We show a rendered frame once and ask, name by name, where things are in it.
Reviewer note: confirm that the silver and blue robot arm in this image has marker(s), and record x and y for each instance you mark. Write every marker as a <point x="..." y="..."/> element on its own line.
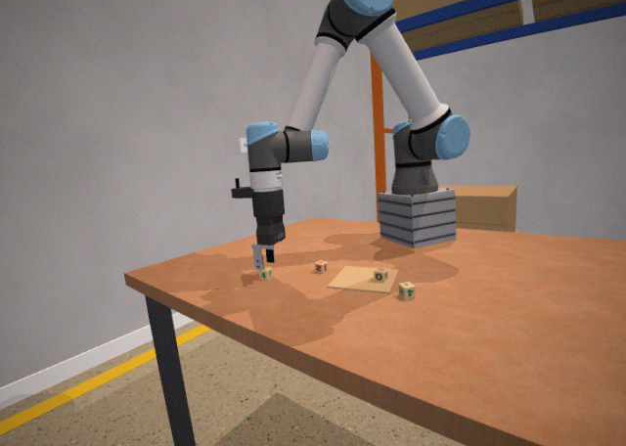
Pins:
<point x="433" y="132"/>

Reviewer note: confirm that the tan square mat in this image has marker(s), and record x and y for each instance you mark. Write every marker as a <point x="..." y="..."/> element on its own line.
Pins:
<point x="362" y="279"/>

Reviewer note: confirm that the beige letter block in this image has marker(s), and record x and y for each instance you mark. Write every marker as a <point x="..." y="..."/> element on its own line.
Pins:
<point x="407" y="290"/>
<point x="380" y="275"/>
<point x="321" y="266"/>
<point x="266" y="274"/>

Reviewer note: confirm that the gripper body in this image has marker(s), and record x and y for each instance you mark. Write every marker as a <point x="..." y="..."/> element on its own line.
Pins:
<point x="268" y="204"/>

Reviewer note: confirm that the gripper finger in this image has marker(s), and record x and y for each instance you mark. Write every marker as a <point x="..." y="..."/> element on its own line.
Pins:
<point x="270" y="254"/>
<point x="257" y="256"/>

